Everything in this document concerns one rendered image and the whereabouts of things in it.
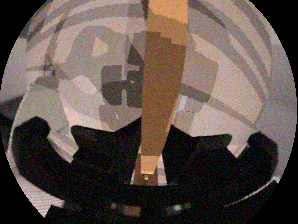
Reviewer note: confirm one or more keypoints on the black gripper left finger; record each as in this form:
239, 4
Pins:
122, 144

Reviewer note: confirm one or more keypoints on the long wooden rail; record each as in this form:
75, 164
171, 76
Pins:
164, 63

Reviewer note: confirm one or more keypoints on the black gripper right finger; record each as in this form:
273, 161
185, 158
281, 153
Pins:
181, 148

